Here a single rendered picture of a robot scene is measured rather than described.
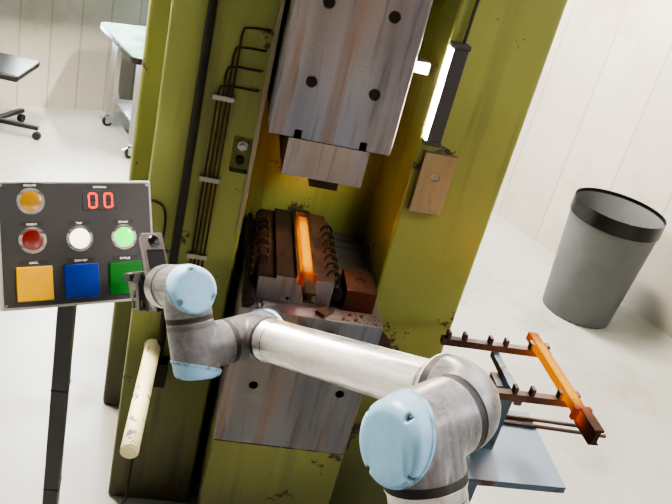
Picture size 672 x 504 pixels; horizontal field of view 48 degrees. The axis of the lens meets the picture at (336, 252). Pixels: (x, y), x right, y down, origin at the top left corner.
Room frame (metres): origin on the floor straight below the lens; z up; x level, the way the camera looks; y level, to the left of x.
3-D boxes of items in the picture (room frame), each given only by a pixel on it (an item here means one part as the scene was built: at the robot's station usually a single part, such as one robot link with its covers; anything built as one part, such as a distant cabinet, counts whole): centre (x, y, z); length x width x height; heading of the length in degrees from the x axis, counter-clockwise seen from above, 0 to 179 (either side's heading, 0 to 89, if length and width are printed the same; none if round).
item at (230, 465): (1.95, 0.07, 0.23); 0.56 x 0.38 x 0.47; 11
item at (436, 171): (1.92, -0.20, 1.27); 0.09 x 0.02 x 0.17; 101
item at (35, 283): (1.37, 0.62, 1.01); 0.07 x 0.05 x 0.07; 126
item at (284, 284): (1.93, 0.12, 0.96); 0.42 x 0.20 x 0.09; 11
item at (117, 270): (1.49, 0.46, 1.01); 0.07 x 0.05 x 0.07; 126
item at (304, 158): (1.93, 0.12, 1.32); 0.42 x 0.20 x 0.10; 11
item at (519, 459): (1.67, -0.51, 0.66); 0.40 x 0.30 x 0.02; 103
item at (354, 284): (1.82, -0.08, 0.95); 0.12 x 0.09 x 0.07; 11
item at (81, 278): (1.43, 0.54, 1.01); 0.07 x 0.05 x 0.07; 126
